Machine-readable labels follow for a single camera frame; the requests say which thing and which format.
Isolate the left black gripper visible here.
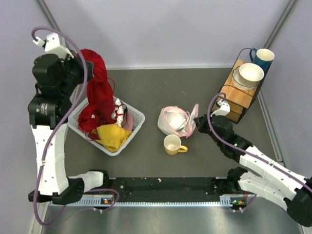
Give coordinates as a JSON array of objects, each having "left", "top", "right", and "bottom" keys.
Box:
[{"left": 58, "top": 50, "right": 94, "bottom": 97}]

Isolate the white pink mesh laundry bag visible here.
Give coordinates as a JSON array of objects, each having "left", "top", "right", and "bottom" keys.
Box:
[{"left": 157, "top": 104, "right": 199, "bottom": 138}]

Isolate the red bra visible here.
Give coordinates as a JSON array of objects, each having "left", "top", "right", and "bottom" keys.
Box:
[{"left": 78, "top": 49, "right": 116, "bottom": 133}]

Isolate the white bra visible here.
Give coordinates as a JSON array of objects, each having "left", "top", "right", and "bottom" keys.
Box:
[{"left": 163, "top": 107, "right": 189, "bottom": 131}]

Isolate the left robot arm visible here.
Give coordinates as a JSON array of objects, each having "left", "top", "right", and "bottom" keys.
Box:
[{"left": 28, "top": 54, "right": 111, "bottom": 205}]

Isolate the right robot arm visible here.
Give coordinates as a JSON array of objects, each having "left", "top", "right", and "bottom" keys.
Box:
[{"left": 195, "top": 115, "right": 312, "bottom": 227}]

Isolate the white plastic laundry basket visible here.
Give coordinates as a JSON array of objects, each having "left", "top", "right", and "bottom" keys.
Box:
[{"left": 67, "top": 98, "right": 145, "bottom": 156}]

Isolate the yellow mug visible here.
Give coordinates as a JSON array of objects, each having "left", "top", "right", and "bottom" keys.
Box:
[{"left": 163, "top": 135, "right": 188, "bottom": 156}]

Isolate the white dark-rimmed plate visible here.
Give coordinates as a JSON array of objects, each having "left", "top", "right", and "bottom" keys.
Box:
[{"left": 232, "top": 66, "right": 258, "bottom": 91}]

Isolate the white red-trimmed garment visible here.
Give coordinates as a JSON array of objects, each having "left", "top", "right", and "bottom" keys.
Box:
[{"left": 112, "top": 98, "right": 128, "bottom": 127}]

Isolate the white bowl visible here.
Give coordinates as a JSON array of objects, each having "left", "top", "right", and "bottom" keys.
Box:
[{"left": 238, "top": 63, "right": 264, "bottom": 86}]

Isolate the pink garment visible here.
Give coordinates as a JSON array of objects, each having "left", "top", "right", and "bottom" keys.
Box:
[{"left": 121, "top": 111, "right": 133, "bottom": 131}]

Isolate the yellow garment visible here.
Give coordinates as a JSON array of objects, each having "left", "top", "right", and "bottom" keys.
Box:
[{"left": 88, "top": 124, "right": 132, "bottom": 152}]

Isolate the blue white mug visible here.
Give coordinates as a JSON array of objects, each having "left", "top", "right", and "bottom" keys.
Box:
[{"left": 249, "top": 48, "right": 275, "bottom": 73}]

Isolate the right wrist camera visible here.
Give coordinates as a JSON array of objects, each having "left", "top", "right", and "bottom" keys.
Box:
[{"left": 210, "top": 99, "right": 231, "bottom": 117}]

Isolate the black wire wooden rack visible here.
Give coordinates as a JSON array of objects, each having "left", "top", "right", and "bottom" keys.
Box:
[{"left": 219, "top": 48, "right": 268, "bottom": 124}]

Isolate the grey cable duct rail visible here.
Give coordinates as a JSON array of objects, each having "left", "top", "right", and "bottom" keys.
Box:
[{"left": 48, "top": 195, "right": 247, "bottom": 208}]

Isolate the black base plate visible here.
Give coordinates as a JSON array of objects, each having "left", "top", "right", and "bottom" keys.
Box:
[{"left": 101, "top": 177, "right": 245, "bottom": 202}]

